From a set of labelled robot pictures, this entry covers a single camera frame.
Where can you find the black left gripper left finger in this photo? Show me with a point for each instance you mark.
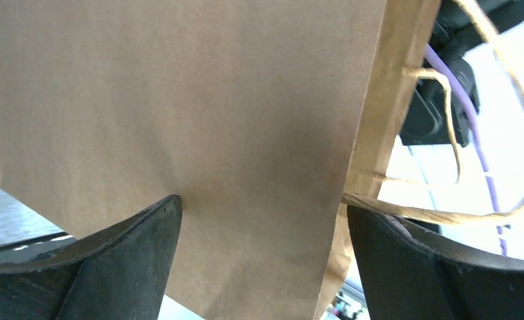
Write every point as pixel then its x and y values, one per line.
pixel 90 274

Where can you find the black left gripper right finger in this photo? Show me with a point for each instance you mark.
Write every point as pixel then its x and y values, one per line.
pixel 409 272

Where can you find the brown paper bag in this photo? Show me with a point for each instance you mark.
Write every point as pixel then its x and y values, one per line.
pixel 266 120

